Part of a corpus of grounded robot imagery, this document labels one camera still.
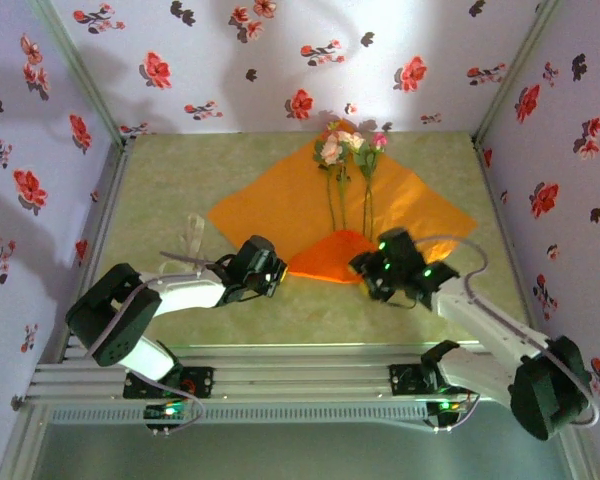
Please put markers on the orange wrapping paper sheet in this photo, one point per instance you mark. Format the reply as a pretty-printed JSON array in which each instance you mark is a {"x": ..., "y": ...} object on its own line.
[{"x": 280, "y": 200}]

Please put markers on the white satin ribbon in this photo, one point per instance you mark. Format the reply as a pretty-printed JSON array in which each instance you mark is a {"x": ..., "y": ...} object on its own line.
[{"x": 196, "y": 235}]

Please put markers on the pink rose artificial flower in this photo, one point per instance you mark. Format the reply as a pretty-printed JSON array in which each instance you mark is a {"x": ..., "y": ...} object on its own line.
[{"x": 379, "y": 140}]

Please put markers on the cream rose artificial flower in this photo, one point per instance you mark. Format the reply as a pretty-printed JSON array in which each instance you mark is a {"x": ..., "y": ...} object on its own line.
[{"x": 356, "y": 142}]

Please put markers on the peach white artificial flower spray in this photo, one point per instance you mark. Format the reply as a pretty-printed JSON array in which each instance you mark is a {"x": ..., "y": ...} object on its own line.
[{"x": 330, "y": 150}]

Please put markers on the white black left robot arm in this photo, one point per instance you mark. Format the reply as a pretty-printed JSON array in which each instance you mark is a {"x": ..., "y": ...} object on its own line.
[{"x": 180, "y": 295}]

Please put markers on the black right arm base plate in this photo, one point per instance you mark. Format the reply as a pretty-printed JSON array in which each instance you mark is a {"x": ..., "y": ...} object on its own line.
[{"x": 402, "y": 380}]

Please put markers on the aluminium frame cross rail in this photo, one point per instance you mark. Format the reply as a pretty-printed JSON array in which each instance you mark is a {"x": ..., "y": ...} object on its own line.
[{"x": 305, "y": 377}]

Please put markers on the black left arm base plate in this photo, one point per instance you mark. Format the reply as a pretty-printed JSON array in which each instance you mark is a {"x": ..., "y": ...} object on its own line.
[{"x": 205, "y": 385}]

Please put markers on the aluminium corner post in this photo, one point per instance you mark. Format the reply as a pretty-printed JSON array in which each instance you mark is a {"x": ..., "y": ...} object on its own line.
[
  {"x": 517, "y": 65},
  {"x": 77, "y": 65}
]

